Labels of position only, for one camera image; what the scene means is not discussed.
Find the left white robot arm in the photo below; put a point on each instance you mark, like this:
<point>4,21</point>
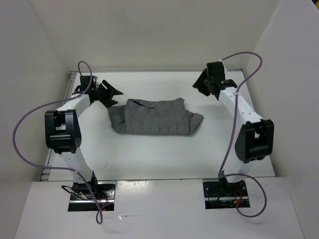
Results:
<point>62,129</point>

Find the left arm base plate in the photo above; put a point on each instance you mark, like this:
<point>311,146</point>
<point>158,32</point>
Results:
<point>82,201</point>

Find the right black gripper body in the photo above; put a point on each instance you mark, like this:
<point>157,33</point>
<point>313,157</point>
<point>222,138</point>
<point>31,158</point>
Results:
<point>208,81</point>

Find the aluminium table frame rail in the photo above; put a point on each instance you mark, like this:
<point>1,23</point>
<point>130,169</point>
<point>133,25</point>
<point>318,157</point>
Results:
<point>50,156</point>

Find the grey pleated skirt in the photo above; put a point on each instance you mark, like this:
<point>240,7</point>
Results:
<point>140,117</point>

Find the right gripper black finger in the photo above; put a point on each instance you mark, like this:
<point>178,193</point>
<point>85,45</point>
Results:
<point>204,91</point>
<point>200,82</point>

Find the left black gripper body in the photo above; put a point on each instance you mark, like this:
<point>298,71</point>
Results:
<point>95,91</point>

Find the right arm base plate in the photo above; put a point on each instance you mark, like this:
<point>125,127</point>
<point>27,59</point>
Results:
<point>223,195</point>

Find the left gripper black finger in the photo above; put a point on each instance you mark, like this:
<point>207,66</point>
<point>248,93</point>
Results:
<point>109,102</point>
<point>110,89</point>

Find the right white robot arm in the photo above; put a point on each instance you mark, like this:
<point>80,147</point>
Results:
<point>252,136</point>

